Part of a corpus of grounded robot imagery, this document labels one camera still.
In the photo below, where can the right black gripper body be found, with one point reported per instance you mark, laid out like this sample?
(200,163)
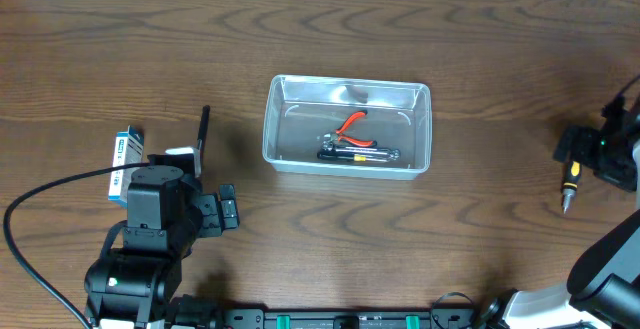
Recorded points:
(578,145)

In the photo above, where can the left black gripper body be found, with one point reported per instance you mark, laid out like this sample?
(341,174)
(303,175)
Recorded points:
(198,151)

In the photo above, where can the stubby black yellow screwdriver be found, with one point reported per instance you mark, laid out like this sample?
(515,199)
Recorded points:
(570,182)

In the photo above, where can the black yellow precision screwdriver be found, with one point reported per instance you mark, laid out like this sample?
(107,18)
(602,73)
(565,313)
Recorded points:
(350,157)

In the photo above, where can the red black cutting pliers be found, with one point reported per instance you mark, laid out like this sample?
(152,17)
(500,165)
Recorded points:
(343,135)

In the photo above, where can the clear plastic container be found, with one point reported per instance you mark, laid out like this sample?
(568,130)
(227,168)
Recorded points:
(300,110)

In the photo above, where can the silver ratchet wrench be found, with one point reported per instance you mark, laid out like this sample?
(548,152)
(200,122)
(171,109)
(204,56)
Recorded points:
(392,154)

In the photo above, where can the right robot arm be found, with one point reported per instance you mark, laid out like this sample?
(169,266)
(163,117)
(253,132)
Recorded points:
(602,289)

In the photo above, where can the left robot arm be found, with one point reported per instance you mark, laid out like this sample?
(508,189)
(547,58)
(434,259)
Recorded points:
(140,265)

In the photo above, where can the blue white cardboard box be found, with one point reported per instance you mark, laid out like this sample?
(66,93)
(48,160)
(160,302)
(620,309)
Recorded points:
(129,148)

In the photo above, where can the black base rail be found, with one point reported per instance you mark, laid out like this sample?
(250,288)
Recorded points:
(441,315)

